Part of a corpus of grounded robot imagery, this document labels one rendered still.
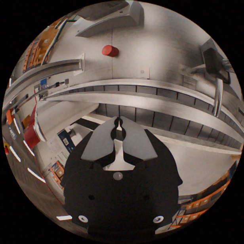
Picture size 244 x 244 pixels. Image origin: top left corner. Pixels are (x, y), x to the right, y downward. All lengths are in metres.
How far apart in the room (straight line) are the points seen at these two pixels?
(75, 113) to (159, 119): 0.17
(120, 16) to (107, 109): 0.27
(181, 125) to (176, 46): 0.19
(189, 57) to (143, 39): 0.12
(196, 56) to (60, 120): 0.32
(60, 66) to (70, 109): 0.20
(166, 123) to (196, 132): 0.08
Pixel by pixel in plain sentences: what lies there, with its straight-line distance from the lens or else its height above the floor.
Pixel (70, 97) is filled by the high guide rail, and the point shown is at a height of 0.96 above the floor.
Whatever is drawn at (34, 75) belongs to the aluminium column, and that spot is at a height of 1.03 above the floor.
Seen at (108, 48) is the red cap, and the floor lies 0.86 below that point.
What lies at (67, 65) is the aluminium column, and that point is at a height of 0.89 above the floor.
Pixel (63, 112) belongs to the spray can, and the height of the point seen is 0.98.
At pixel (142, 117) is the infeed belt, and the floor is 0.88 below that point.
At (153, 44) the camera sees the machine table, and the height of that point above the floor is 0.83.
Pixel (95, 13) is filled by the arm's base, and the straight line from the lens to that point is 0.28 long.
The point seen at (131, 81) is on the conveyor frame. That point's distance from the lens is 0.16.
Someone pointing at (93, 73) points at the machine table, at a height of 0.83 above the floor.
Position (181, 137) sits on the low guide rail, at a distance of 0.16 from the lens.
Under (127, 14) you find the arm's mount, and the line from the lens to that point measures 0.24.
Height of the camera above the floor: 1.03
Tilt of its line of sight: 49 degrees down
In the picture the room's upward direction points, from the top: 136 degrees counter-clockwise
